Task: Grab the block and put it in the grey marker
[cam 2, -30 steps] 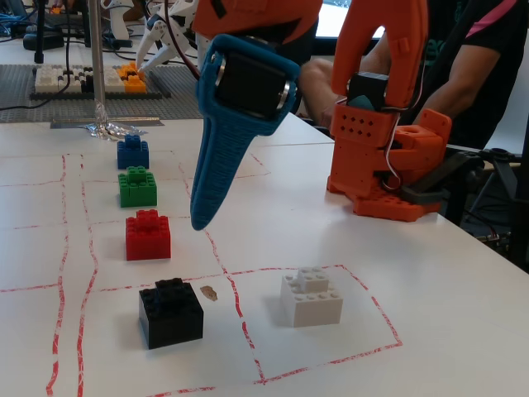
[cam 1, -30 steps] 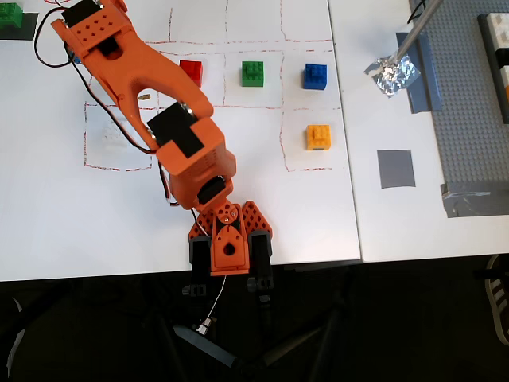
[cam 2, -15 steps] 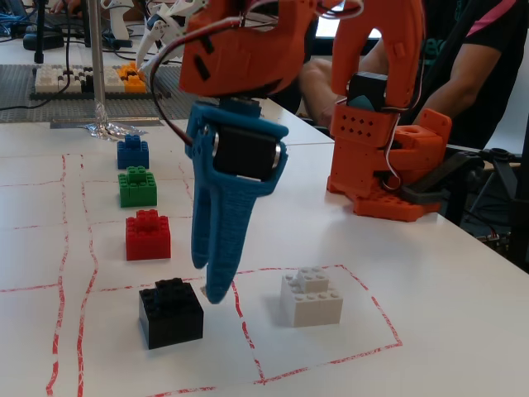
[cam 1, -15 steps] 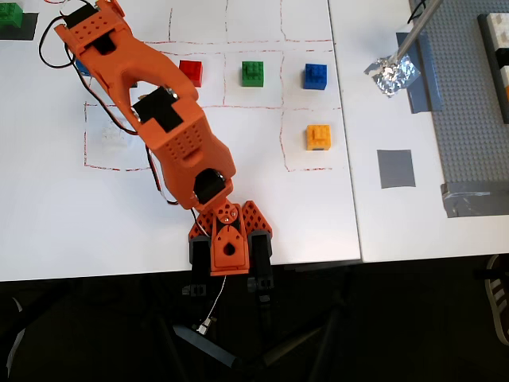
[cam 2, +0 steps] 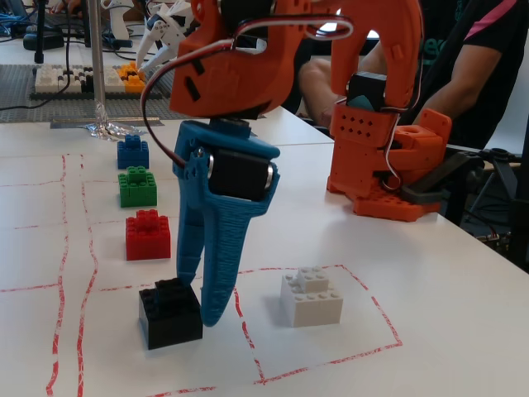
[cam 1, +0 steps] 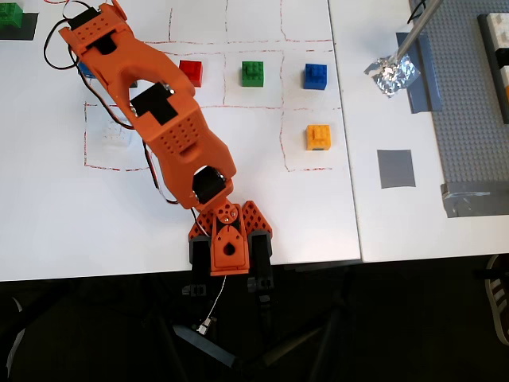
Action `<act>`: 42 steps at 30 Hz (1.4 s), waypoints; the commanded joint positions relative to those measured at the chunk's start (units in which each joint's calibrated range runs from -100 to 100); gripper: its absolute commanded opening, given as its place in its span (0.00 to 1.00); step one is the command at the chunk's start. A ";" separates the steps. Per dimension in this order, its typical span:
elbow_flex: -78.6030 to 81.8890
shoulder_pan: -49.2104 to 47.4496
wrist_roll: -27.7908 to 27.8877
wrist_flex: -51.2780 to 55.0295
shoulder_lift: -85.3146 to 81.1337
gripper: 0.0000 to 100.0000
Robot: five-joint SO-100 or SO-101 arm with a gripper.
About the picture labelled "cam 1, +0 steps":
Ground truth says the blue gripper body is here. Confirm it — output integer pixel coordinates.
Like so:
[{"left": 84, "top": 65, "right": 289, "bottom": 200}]
[{"left": 76, "top": 61, "right": 98, "bottom": 80}]

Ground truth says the orange robot base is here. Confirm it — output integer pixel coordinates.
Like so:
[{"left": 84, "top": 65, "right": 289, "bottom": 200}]
[{"left": 188, "top": 200, "right": 275, "bottom": 278}]

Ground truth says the white lego block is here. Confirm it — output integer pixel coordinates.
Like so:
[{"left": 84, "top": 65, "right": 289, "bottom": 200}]
[{"left": 100, "top": 118, "right": 134, "bottom": 149}]

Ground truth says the green lego block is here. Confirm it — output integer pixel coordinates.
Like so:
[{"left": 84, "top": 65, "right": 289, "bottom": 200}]
[
  {"left": 0, "top": 2, "right": 24, "bottom": 29},
  {"left": 241, "top": 60, "right": 266, "bottom": 88}
]

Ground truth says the red lego block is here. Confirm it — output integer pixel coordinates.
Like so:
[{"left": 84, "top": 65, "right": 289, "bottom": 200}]
[{"left": 178, "top": 59, "right": 204, "bottom": 88}]

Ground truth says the blue lego block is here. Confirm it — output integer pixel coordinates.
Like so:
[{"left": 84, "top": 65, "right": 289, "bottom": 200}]
[{"left": 303, "top": 62, "right": 329, "bottom": 91}]

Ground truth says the yellow lego block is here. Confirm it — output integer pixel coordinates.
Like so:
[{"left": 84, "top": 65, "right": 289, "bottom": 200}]
[{"left": 305, "top": 123, "right": 332, "bottom": 152}]

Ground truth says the grey square marker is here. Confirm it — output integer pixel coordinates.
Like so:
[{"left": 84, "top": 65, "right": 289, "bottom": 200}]
[{"left": 376, "top": 149, "right": 417, "bottom": 189}]

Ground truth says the grey bar under table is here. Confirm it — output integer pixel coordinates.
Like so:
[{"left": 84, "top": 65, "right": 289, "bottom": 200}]
[{"left": 172, "top": 324, "right": 242, "bottom": 369}]

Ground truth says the crumpled aluminium foil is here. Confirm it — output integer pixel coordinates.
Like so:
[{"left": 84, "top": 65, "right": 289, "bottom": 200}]
[{"left": 363, "top": 54, "right": 422, "bottom": 99}]

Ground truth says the metal rod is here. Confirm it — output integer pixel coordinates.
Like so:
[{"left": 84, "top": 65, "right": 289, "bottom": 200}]
[{"left": 393, "top": 0, "right": 445, "bottom": 64}]

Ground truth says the blue-grey tape strip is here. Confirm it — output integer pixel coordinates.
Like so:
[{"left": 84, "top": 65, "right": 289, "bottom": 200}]
[{"left": 396, "top": 31, "right": 444, "bottom": 115}]

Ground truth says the dark tripod leg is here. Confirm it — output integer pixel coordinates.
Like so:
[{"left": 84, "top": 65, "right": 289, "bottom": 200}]
[{"left": 260, "top": 308, "right": 347, "bottom": 368}]

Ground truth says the grey lego baseplate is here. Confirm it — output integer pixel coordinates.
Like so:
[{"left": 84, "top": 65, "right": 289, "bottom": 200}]
[{"left": 409, "top": 0, "right": 509, "bottom": 188}]

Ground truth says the black lego strip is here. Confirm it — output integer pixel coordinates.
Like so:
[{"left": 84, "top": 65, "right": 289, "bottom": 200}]
[{"left": 476, "top": 13, "right": 509, "bottom": 124}]

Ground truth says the large white lego brick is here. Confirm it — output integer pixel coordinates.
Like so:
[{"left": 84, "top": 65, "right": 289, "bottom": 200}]
[{"left": 487, "top": 13, "right": 509, "bottom": 51}]

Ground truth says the striped sneaker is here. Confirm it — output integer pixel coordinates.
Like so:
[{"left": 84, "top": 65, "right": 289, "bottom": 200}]
[{"left": 484, "top": 254, "right": 509, "bottom": 345}]

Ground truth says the forearm servo cable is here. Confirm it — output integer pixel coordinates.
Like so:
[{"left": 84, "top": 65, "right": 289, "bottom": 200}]
[{"left": 80, "top": 75, "right": 135, "bottom": 131}]

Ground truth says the black wrist servo cable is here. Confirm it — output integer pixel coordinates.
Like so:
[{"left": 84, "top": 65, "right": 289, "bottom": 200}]
[{"left": 43, "top": 0, "right": 95, "bottom": 71}]

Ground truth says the shoulder servo cable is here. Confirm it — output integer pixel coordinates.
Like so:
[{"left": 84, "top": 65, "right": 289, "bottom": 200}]
[{"left": 142, "top": 138, "right": 200, "bottom": 224}]

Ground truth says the white cable with connector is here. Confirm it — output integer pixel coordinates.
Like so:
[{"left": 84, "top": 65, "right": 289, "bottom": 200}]
[{"left": 196, "top": 274, "right": 228, "bottom": 336}]

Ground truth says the thin black cable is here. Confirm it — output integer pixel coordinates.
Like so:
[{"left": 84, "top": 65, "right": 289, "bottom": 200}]
[{"left": 406, "top": 0, "right": 429, "bottom": 25}]

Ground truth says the grey duct tape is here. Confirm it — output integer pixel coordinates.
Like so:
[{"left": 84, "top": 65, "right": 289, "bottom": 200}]
[{"left": 440, "top": 181, "right": 509, "bottom": 219}]

